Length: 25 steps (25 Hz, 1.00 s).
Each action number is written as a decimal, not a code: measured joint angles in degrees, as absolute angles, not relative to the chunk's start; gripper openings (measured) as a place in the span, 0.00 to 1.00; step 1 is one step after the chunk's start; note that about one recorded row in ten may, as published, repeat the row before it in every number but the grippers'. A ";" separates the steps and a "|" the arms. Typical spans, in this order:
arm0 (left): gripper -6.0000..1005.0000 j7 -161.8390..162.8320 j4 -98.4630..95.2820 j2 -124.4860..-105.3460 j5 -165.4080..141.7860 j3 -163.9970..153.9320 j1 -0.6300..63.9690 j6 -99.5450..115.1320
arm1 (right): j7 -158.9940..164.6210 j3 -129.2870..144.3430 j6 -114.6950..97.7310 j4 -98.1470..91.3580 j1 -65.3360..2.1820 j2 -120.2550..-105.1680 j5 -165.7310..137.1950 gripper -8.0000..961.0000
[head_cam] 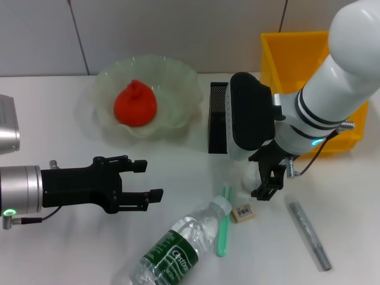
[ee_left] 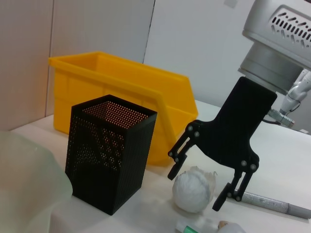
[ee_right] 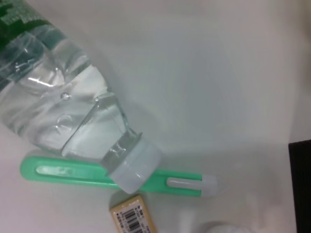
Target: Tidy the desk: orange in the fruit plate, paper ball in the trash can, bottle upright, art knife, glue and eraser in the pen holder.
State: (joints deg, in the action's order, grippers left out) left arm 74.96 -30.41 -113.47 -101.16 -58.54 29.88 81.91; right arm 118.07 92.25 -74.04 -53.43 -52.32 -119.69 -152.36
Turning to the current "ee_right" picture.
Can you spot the clear green-label water bottle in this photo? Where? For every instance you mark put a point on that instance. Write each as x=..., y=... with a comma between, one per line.
x=60, y=92

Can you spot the green toothbrush case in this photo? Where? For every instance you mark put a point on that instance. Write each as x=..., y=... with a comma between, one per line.
x=73, y=173

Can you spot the black mesh pen holder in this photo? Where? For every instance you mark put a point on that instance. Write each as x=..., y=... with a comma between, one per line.
x=301, y=189

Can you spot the beige eraser with barcode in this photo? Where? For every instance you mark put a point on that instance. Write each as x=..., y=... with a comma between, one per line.
x=132, y=216

